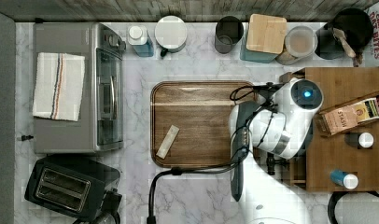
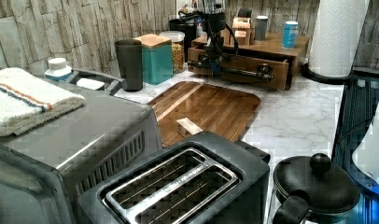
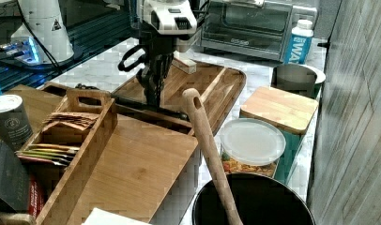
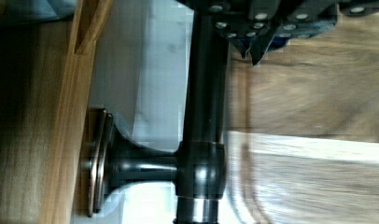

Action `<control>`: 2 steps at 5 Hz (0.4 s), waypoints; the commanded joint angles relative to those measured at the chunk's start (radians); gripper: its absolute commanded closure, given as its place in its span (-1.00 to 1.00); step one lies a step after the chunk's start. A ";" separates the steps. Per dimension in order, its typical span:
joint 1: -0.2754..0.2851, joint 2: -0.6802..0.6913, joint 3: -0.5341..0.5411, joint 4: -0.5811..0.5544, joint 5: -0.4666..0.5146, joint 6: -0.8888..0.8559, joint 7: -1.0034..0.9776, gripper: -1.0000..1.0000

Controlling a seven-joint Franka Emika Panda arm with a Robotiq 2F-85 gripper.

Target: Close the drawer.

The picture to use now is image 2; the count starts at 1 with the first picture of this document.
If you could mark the wooden drawer cabinet top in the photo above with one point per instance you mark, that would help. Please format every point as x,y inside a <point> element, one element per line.
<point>273,44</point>

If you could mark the wooden tea bag caddy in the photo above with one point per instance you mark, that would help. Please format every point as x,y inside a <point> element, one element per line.
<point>242,30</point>

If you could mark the wooden drawer with black handle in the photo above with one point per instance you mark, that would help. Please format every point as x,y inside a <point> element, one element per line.
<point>263,69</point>

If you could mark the grey metal cup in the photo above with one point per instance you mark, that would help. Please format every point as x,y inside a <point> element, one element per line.
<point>129,55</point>

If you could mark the teal canister with wooden lid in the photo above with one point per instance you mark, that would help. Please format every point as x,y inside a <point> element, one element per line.
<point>156,58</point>

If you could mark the black box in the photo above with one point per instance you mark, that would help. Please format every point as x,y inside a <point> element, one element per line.
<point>244,12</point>

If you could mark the white paper towel roll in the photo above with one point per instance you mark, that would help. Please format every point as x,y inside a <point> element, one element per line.
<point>335,40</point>

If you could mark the clear pasta jar white lid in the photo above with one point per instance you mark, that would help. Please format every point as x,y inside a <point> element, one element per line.
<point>178,49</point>

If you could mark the dark wooden serving tray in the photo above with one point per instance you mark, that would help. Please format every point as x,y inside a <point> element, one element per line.
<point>225,112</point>

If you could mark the grey cylindrical canister white lid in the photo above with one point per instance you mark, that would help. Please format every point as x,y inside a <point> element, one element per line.
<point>261,25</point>

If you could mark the blue can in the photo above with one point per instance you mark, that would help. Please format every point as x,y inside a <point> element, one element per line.
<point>290,34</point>

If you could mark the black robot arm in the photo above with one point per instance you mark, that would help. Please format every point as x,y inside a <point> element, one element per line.
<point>211,15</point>

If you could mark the small wooden block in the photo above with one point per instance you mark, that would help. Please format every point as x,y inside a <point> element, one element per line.
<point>187,128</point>

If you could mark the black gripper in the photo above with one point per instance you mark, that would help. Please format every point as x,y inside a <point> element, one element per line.
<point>213,57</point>

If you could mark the silver toaster oven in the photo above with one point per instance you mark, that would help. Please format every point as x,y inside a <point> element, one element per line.
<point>45,169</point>

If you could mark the blue water bottle white cap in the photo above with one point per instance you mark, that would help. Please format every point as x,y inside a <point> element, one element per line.
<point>58,69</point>

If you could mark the white striped folded towel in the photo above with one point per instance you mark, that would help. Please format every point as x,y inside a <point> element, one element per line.
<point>27,101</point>

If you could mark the black two-slot toaster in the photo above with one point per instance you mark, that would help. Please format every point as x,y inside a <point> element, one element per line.
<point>203,179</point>

